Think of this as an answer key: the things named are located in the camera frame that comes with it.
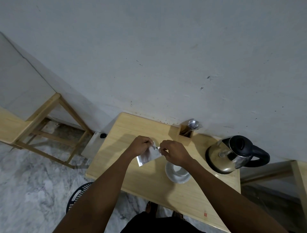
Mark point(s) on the person's left hand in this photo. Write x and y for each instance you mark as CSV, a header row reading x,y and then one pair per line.
x,y
139,145

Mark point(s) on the person's right hand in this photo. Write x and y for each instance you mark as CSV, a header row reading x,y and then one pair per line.
x,y
174,151

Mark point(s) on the person's left fingers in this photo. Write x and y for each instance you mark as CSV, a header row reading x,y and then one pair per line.
x,y
148,142

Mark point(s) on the person's right fingers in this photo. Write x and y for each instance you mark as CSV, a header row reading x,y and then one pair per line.
x,y
164,148

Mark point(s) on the silver foil sachet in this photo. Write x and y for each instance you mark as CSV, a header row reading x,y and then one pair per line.
x,y
148,157

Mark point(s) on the person's right forearm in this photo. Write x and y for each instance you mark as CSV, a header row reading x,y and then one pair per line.
x,y
230,199

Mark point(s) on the person's left forearm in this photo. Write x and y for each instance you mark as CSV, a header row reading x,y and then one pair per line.
x,y
100,192

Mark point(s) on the wooden cutlery holder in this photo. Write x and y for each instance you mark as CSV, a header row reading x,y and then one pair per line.
x,y
185,135

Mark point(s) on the white ceramic cup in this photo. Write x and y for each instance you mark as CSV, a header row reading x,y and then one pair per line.
x,y
177,173

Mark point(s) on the steel spoon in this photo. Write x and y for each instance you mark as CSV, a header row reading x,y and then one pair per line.
x,y
191,124

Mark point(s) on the steel fork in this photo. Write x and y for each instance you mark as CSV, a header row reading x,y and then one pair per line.
x,y
197,126

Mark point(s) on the person's foot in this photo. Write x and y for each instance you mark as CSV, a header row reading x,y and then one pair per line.
x,y
151,208

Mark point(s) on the person's black clothing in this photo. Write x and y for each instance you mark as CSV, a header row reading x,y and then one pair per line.
x,y
158,225

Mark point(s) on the black plastic basket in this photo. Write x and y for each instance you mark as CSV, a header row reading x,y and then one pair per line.
x,y
76,195

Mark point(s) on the wooden side table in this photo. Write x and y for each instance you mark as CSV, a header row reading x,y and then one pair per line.
x,y
36,129

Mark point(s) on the black wall plug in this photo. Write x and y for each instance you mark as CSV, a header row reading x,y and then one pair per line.
x,y
103,135

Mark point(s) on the wooden furniture frame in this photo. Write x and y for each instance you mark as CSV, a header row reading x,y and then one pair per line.
x,y
283,177

